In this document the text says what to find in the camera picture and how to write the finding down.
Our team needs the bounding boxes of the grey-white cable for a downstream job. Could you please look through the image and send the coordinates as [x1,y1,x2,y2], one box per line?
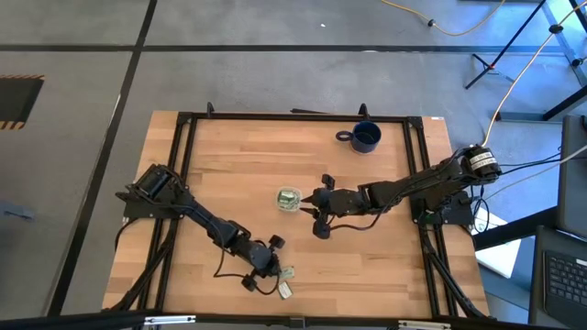
[483,144,587,203]

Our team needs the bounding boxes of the grey monitor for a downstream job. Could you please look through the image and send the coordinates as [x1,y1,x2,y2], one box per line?
[557,114,587,239]

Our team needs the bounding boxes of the dark blue ceramic mug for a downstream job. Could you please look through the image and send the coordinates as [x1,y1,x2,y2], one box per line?
[335,120,382,155]

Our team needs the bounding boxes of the clear plastic container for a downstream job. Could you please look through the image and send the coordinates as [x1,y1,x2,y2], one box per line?
[275,185,304,214]

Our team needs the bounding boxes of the grey flat floor object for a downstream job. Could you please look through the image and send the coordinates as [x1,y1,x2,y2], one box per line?
[0,203,37,221]

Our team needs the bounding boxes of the black-legged office desk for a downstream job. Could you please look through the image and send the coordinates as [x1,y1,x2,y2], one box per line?
[464,0,587,123]

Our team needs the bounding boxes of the black hazard-striped floor hatch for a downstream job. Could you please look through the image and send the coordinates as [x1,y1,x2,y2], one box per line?
[0,74,46,131]

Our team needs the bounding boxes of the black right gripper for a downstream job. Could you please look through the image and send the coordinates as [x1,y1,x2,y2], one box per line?
[300,173,371,240]

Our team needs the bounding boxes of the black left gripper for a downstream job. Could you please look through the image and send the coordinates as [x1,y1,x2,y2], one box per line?
[240,233,286,293]

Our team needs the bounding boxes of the dark grey laptop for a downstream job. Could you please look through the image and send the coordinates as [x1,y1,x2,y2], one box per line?
[527,224,587,329]

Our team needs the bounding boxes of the black aluminium table frame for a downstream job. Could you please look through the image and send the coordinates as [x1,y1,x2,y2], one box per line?
[103,109,492,322]

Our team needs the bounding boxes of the silver bracket plate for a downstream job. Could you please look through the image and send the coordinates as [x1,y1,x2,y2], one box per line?
[144,314,197,326]
[397,319,453,330]

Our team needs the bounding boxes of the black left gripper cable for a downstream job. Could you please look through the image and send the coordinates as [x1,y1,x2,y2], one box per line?
[212,228,282,297]

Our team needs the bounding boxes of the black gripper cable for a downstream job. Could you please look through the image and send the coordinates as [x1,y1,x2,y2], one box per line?
[327,192,400,232]
[212,228,282,297]

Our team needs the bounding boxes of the yellow cable with black beads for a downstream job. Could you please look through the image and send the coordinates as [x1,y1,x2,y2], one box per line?
[481,2,587,148]

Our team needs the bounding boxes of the white box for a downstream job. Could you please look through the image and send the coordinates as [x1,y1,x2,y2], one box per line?
[471,208,523,280]

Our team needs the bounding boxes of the yellow extension cable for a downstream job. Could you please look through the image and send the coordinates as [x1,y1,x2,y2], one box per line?
[380,0,507,37]

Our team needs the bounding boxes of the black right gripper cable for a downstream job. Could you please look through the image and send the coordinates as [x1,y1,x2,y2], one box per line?
[327,192,400,232]

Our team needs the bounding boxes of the black frame beam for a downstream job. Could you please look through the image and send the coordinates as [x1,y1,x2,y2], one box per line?
[0,310,587,330]

